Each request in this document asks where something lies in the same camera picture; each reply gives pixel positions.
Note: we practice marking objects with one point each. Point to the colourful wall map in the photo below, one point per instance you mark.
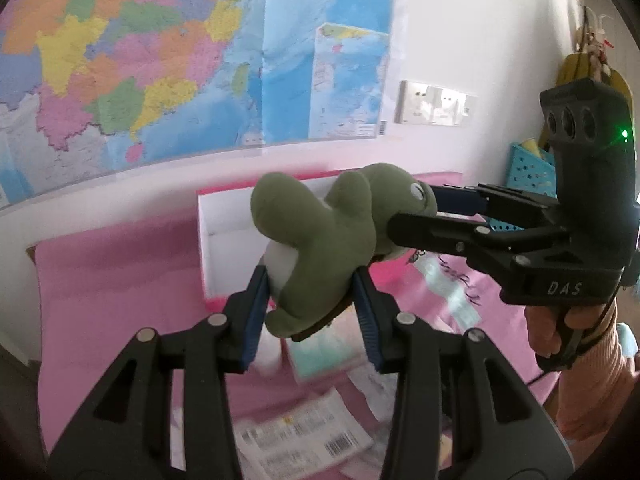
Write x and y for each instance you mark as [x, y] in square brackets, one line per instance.
[94, 87]

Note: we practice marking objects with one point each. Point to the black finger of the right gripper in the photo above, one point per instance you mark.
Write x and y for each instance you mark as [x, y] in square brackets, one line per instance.
[495, 202]
[487, 251]

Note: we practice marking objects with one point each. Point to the white wall socket panel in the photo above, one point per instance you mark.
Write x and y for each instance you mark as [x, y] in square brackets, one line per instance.
[423, 104]

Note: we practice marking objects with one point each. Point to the green plush turtle toy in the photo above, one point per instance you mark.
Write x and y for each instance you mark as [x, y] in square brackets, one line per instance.
[316, 242]

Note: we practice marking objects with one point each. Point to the pink white storage box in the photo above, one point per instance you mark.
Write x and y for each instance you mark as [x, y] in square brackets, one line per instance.
[230, 247]

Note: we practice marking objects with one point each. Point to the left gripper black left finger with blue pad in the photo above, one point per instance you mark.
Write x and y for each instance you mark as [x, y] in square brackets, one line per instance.
[121, 430]

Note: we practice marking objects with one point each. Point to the pink bed sheet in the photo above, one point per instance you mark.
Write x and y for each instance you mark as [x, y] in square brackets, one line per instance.
[97, 290]

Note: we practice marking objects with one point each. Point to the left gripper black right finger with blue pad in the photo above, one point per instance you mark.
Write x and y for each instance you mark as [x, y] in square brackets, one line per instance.
[461, 410]

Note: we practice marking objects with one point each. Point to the blue perforated plastic basket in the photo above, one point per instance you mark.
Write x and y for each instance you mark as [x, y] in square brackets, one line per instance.
[531, 173]

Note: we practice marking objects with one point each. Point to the white barcode tissue pack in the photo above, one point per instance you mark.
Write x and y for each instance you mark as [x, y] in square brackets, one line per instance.
[314, 437]

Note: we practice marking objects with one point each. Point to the pastel rainbow tissue pack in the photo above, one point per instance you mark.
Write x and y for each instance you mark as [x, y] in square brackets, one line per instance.
[333, 348]

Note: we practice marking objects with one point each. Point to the person's right hand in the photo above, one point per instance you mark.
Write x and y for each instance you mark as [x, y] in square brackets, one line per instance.
[544, 337]

